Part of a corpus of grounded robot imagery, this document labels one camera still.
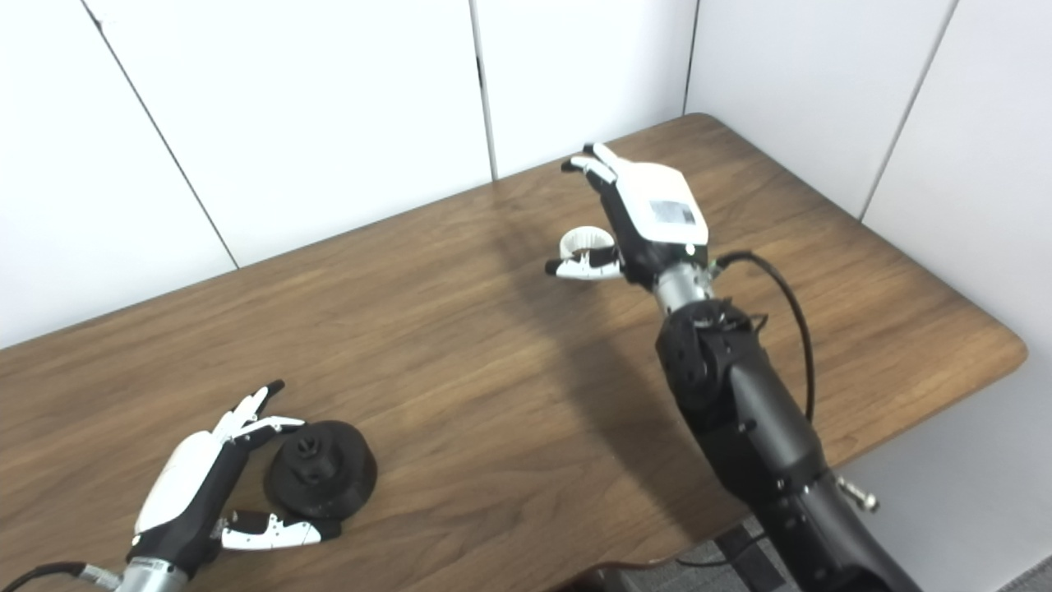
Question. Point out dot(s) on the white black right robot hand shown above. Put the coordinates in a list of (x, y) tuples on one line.
[(657, 197)]

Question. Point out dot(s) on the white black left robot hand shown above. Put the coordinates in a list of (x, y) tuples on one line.
[(185, 477)]

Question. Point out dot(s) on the round black part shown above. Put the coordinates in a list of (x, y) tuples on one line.
[(329, 477)]

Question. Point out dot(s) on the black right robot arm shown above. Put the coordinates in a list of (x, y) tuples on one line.
[(756, 411)]

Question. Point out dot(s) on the black table foot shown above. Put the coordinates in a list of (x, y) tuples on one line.
[(752, 567)]

